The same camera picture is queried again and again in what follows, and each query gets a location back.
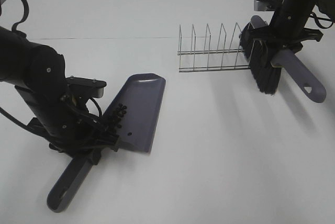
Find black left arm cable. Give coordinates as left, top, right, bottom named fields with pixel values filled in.
left=0, top=0, right=103, bottom=136

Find purple plastic dustpan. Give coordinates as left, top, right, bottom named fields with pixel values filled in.
left=47, top=73, right=166, bottom=212

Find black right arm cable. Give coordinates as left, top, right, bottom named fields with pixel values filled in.
left=308, top=6, right=335, bottom=30

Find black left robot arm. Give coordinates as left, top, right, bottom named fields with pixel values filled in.
left=1, top=28, right=119, bottom=156

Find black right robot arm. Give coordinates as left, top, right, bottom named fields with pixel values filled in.
left=92, top=0, right=327, bottom=153

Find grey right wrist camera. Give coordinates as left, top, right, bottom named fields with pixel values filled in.
left=254, top=0, right=283, bottom=12

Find metal wire dish rack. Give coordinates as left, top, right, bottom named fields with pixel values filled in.
left=177, top=23, right=249, bottom=73

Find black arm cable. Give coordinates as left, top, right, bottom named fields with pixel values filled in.
left=0, top=0, right=103, bottom=136
left=308, top=6, right=335, bottom=30

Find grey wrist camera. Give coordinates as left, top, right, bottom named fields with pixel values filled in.
left=66, top=76, right=107, bottom=98
left=254, top=0, right=283, bottom=12

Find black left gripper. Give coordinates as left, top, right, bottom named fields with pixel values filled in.
left=27, top=95, right=120, bottom=165

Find pile of coffee beans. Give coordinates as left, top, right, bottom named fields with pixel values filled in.
left=103, top=103, right=128, bottom=135

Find purple hand brush black bristles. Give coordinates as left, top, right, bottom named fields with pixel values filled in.
left=240, top=15, right=327, bottom=103

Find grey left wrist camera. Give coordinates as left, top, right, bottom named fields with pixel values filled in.
left=66, top=76, right=107, bottom=98

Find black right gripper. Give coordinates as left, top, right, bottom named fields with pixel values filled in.
left=245, top=21, right=323, bottom=51

